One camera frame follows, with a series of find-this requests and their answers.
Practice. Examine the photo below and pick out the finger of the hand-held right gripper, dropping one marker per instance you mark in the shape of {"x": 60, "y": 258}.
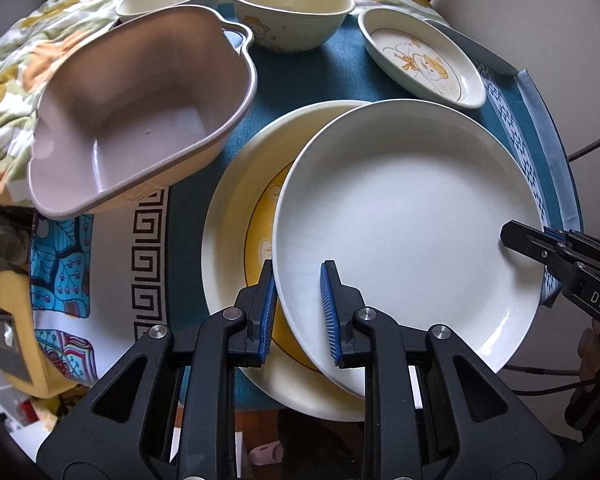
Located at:
{"x": 590, "y": 255}
{"x": 525, "y": 242}

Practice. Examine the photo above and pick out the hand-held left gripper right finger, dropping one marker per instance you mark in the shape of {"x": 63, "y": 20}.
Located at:
{"x": 329, "y": 310}

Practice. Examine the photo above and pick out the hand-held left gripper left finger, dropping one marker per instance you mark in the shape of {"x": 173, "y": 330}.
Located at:
{"x": 268, "y": 310}

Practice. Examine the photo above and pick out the cream plate with yellow centre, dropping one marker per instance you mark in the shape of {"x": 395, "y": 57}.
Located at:
{"x": 230, "y": 240}

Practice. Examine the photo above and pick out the plain white plate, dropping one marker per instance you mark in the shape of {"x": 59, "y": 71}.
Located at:
{"x": 405, "y": 210}

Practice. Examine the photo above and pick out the small plate with cartoon print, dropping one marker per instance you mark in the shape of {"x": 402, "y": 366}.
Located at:
{"x": 420, "y": 65}

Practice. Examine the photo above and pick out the cream bowl with cartoon print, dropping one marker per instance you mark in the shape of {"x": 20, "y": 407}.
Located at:
{"x": 290, "y": 30}

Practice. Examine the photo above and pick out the person's right hand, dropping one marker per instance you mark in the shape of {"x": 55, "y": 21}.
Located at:
{"x": 590, "y": 355}

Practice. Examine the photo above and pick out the pink slipper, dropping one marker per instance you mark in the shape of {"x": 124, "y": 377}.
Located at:
{"x": 265, "y": 454}

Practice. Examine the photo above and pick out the colourful patterned cloth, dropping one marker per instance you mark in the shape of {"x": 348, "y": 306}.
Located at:
{"x": 110, "y": 260}

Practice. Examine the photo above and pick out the teal woven cloth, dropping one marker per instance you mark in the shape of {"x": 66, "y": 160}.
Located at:
{"x": 290, "y": 85}

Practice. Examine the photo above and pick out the yellow cloth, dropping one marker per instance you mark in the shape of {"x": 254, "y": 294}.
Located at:
{"x": 40, "y": 310}

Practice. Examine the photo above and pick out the floral quilt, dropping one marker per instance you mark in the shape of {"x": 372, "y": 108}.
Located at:
{"x": 25, "y": 60}

